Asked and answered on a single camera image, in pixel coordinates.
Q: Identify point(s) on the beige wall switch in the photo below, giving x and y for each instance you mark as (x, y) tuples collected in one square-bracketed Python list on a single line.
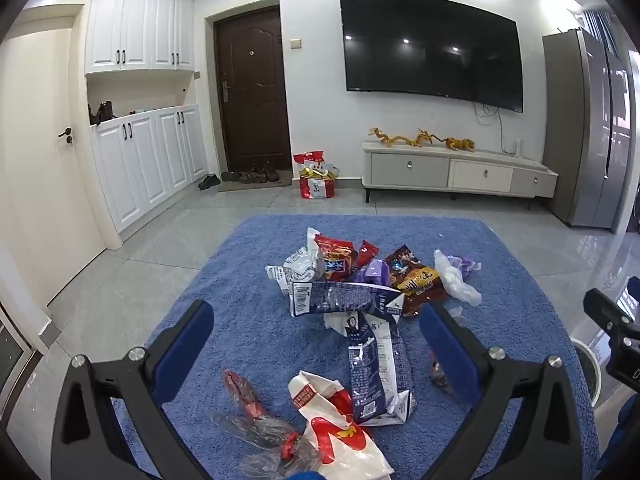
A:
[(295, 44)]

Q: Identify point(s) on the blue white carton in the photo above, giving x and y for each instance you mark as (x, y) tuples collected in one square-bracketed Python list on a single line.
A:
[(345, 297), (375, 365)]

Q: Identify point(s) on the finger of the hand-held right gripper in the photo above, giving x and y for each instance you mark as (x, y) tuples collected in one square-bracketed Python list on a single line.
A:
[(605, 307)]

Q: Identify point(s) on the brown snack packet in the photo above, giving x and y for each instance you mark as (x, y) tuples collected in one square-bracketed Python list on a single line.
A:
[(417, 280)]

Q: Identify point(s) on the blue fluffy rug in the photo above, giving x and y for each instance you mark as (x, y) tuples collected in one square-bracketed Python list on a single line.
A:
[(260, 260)]

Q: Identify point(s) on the red white gift bag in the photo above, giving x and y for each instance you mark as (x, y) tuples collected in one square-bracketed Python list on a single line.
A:
[(317, 182)]

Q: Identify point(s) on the purple wrapper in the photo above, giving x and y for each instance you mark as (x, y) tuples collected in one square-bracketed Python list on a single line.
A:
[(469, 264), (375, 272)]

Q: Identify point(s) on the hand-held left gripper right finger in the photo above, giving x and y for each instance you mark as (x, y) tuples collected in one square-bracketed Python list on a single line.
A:
[(445, 345)]

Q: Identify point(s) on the white trash bin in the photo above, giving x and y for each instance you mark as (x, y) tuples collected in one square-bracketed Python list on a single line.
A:
[(587, 360)]

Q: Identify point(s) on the clear plastic bag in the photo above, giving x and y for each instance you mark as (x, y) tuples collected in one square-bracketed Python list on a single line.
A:
[(455, 280)]

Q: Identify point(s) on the red snack packet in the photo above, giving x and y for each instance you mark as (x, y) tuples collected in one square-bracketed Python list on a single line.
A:
[(335, 255)]

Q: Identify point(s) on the grey refrigerator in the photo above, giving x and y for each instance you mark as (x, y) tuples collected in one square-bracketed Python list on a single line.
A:
[(575, 135)]

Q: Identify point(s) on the grey curtain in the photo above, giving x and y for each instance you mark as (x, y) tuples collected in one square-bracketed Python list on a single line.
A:
[(600, 30)]

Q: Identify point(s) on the row of dark shoes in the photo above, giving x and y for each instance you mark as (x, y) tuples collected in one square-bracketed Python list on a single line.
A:
[(250, 175)]

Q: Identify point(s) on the white lower cabinet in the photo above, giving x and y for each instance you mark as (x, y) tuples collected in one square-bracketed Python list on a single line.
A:
[(145, 160)]

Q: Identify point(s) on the golden tiger figurine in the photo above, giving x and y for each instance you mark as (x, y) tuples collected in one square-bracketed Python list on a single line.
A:
[(460, 145)]

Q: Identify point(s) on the dark bag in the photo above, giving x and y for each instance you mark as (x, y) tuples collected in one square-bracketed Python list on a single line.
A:
[(102, 112)]

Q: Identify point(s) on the black wall television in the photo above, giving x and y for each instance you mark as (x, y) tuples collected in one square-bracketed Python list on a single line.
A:
[(430, 45)]

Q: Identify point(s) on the white crinkled wrapper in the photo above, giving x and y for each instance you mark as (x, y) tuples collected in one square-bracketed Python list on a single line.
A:
[(295, 267)]

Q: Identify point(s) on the white television cabinet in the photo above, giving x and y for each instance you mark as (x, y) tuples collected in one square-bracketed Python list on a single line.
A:
[(450, 152)]

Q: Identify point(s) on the small grey drawer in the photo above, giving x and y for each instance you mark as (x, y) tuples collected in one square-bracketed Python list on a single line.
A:
[(532, 182)]

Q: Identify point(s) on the black slippers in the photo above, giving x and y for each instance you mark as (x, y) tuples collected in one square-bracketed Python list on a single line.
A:
[(209, 182)]

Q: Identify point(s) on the large grey drawer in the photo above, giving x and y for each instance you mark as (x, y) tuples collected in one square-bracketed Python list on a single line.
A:
[(410, 170)]

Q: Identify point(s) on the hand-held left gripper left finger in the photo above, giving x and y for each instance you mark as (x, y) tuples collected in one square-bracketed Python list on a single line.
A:
[(187, 345)]

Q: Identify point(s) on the golden dragon figurine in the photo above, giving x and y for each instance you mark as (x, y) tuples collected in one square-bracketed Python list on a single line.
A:
[(425, 137), (390, 137)]

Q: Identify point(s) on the small red packet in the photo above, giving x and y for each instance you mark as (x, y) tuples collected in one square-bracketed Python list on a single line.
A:
[(366, 252)]

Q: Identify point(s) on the clear plastic wrap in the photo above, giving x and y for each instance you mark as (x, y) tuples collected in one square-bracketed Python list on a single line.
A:
[(260, 435)]

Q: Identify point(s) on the brown entrance door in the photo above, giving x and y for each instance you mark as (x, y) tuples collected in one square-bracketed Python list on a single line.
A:
[(252, 90)]

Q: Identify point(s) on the cream interior door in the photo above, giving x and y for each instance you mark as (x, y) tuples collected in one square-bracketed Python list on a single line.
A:
[(40, 170)]

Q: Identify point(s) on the white red plastic bag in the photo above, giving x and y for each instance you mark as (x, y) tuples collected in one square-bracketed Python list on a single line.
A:
[(340, 440)]

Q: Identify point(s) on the white upper cabinet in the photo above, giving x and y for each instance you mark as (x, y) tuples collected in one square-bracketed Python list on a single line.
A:
[(135, 20)]

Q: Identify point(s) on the white drawer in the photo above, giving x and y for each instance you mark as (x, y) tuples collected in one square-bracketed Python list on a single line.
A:
[(480, 176)]

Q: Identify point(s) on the white power strip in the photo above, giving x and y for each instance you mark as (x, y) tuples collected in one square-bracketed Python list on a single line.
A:
[(518, 147)]

